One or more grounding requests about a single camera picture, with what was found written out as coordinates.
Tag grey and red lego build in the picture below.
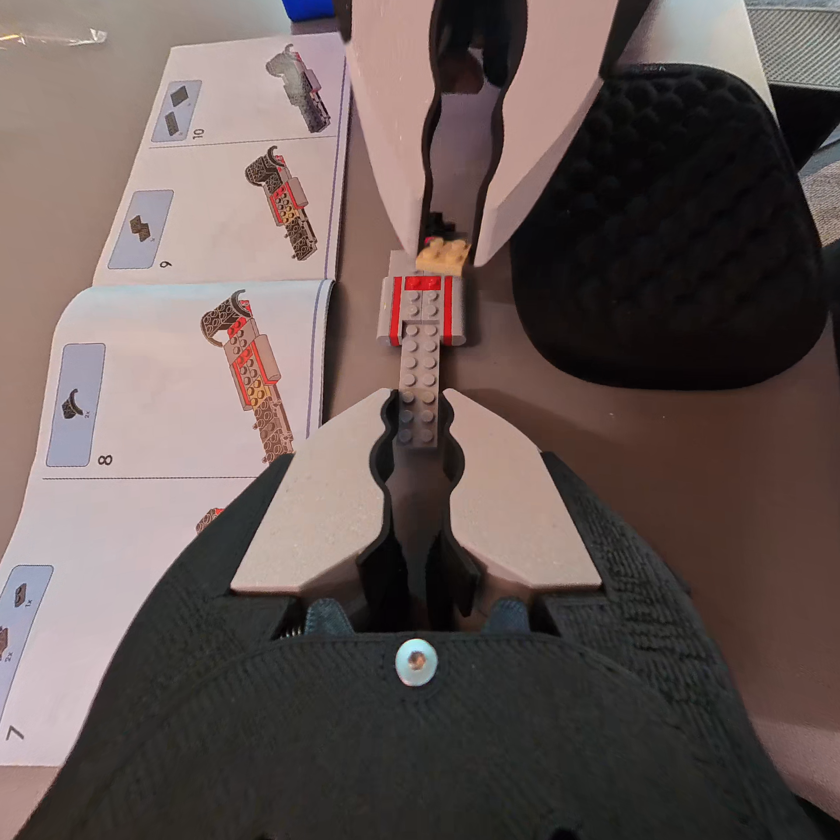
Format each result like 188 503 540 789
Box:
376 213 470 454

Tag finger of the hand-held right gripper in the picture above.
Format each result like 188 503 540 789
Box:
472 0 621 266
341 0 447 253

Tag clear plastic bag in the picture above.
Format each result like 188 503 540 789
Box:
0 23 109 53

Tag open instruction booklet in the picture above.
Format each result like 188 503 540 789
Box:
0 33 349 769

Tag blue plastic bin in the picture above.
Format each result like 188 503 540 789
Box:
282 0 339 32

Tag black cushion pad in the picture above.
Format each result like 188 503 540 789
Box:
511 63 826 391

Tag tan square lego plate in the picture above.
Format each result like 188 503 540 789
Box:
415 238 472 270

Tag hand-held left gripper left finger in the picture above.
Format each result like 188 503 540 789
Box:
230 387 411 631

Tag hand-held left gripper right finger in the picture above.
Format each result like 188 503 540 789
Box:
430 387 605 621

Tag grey mesh chair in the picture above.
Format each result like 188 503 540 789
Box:
745 0 840 86

